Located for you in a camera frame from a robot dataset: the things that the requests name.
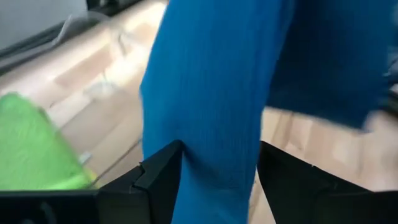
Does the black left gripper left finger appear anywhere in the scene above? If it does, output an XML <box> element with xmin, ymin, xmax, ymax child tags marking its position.
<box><xmin>0</xmin><ymin>139</ymin><xmax>185</xmax><ymax>224</ymax></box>

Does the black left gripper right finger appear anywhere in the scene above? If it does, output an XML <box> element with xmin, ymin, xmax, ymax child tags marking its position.
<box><xmin>256</xmin><ymin>140</ymin><xmax>398</xmax><ymax>224</ymax></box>

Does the green microfiber towel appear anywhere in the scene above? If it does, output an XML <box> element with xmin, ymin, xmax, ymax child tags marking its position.
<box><xmin>0</xmin><ymin>92</ymin><xmax>94</xmax><ymax>191</ymax></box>

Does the blue microfiber towel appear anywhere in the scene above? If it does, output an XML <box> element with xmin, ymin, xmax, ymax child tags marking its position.
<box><xmin>139</xmin><ymin>0</ymin><xmax>398</xmax><ymax>224</ymax></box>

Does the clear plastic bin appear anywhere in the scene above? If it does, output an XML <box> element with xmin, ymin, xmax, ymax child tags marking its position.
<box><xmin>0</xmin><ymin>12</ymin><xmax>144</xmax><ymax>190</ymax></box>

